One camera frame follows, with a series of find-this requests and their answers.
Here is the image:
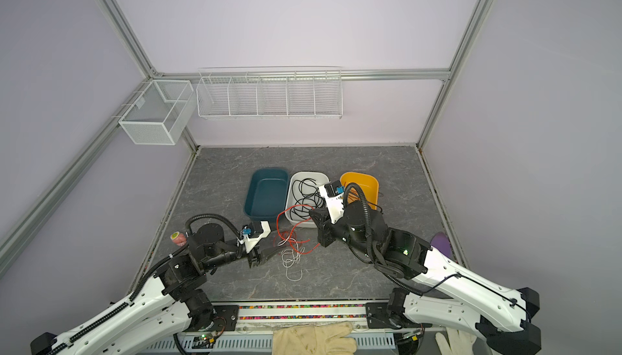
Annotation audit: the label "black cable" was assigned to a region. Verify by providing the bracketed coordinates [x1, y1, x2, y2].
[290, 177, 326, 222]

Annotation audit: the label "thin white cable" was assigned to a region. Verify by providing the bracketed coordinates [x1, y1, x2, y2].
[280, 230, 305, 282]

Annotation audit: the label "red cables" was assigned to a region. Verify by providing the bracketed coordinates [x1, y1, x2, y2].
[275, 203, 322, 255]

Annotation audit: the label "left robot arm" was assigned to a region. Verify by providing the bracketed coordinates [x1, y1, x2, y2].
[30, 215, 278, 354]

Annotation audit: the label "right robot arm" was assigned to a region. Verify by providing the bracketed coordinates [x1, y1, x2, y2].
[309, 201, 542, 354]

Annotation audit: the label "white plastic bin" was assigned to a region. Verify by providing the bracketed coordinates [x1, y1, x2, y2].
[284, 171, 329, 228]

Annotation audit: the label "pink toy figure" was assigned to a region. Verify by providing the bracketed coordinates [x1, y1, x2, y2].
[170, 231, 187, 247]

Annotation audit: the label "yellow plastic bin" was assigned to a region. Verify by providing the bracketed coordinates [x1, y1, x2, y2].
[340, 171, 381, 211]

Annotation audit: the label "teal plastic bin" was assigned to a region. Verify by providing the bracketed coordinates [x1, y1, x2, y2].
[244, 168, 290, 222]

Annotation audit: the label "cream work glove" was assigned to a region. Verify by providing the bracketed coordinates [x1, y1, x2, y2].
[271, 322, 357, 355]

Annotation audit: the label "small white mesh basket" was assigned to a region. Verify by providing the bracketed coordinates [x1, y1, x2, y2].
[119, 80, 198, 145]

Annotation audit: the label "white glove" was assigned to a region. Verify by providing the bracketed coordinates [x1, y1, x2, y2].
[435, 327, 478, 355]

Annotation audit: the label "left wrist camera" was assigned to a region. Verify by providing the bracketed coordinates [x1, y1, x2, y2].
[241, 221, 271, 254]

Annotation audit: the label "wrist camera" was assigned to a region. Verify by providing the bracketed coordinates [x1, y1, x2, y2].
[318, 180, 344, 224]
[241, 221, 271, 254]

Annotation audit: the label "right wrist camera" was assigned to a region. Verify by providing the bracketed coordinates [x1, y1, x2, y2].
[318, 180, 344, 224]

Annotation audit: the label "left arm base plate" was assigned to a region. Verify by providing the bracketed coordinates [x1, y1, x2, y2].
[186, 304, 240, 332]

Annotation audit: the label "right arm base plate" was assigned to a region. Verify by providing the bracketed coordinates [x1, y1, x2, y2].
[364, 303, 432, 330]

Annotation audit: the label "long white wire basket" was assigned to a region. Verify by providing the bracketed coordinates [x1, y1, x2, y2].
[197, 66, 343, 120]

